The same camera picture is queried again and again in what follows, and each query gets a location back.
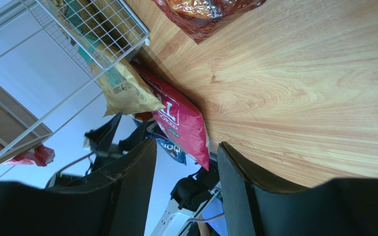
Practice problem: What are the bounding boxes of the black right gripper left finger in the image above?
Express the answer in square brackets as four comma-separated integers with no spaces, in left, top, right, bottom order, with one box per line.
[0,138,157,236]

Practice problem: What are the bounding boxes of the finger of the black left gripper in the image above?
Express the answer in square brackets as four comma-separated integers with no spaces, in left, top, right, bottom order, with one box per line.
[118,120,149,152]
[84,113,123,164]

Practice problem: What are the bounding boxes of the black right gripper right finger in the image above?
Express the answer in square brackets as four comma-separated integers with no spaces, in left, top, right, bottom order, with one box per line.
[217,142,378,236]

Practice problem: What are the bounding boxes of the pink real chips bag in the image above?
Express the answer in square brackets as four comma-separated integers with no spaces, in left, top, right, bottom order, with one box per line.
[130,61,210,171]
[4,144,55,167]

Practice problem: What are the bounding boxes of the tan kettle chips bag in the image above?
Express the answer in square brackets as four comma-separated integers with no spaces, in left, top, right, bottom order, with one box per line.
[47,0,164,116]

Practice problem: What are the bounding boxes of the red Doritos bag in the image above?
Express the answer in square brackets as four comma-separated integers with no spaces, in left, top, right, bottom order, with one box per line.
[154,0,266,44]

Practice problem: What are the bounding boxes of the blue Doritos bag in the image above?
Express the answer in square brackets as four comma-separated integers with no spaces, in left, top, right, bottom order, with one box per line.
[143,120,187,166]

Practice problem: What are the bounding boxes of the white wire wooden shelf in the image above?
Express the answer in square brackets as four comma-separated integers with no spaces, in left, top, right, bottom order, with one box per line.
[0,0,150,175]

